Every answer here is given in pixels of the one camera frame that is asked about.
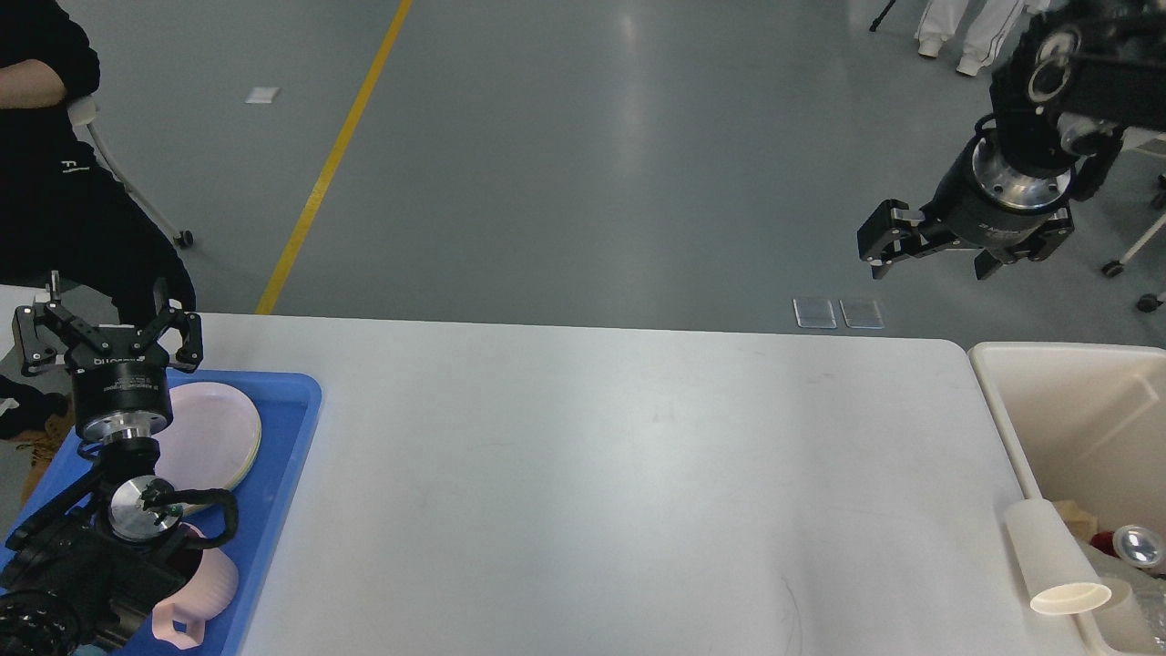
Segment yellow plate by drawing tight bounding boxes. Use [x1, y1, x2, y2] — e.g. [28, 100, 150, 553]
[220, 412, 262, 489]

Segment metal floor plates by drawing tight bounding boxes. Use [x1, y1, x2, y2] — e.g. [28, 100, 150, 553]
[792, 296, 886, 331]

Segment blue plastic tray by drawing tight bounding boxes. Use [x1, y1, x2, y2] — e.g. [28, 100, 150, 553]
[3, 371, 323, 655]

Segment beige plastic bin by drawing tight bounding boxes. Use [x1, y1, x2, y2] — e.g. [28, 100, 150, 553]
[969, 343, 1165, 655]

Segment crushed red wrapper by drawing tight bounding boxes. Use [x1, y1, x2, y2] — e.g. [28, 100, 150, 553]
[1089, 525, 1165, 570]

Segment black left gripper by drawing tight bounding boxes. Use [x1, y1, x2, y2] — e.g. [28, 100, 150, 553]
[13, 271, 204, 443]

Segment clear plastic wrap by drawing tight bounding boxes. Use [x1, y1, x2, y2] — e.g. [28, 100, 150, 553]
[1082, 544, 1165, 647]

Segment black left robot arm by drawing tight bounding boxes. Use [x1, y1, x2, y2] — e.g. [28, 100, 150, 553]
[3, 271, 239, 655]

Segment pink plate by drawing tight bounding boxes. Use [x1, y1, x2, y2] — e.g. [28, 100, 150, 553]
[155, 382, 259, 489]

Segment person in black clothes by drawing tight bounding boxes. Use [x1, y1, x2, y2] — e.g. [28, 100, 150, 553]
[1, 1, 197, 325]

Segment brown paper bag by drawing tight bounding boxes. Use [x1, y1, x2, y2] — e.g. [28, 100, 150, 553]
[1053, 499, 1100, 541]

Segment person in white trousers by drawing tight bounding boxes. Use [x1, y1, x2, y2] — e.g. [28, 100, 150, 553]
[915, 1, 1031, 77]

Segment chair leg with caster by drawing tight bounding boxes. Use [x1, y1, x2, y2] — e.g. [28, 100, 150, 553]
[66, 96, 195, 251]

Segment white office chair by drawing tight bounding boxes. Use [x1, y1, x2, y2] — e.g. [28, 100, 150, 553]
[1100, 128, 1166, 313]

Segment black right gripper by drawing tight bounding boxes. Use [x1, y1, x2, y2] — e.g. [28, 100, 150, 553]
[856, 137, 1075, 280]

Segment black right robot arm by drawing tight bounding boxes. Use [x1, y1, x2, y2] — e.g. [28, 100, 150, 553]
[856, 1, 1165, 280]

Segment white paper cup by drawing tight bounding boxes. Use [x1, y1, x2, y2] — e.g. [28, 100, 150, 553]
[1004, 498, 1112, 616]
[1091, 577, 1163, 655]

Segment pink ribbed mug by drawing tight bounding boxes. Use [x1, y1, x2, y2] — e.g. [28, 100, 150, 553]
[150, 548, 239, 651]

